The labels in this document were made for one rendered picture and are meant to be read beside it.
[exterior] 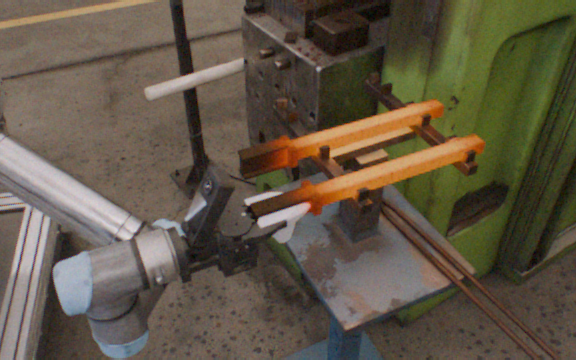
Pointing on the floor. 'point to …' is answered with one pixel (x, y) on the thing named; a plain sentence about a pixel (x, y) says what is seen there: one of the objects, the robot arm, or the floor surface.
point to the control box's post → (186, 75)
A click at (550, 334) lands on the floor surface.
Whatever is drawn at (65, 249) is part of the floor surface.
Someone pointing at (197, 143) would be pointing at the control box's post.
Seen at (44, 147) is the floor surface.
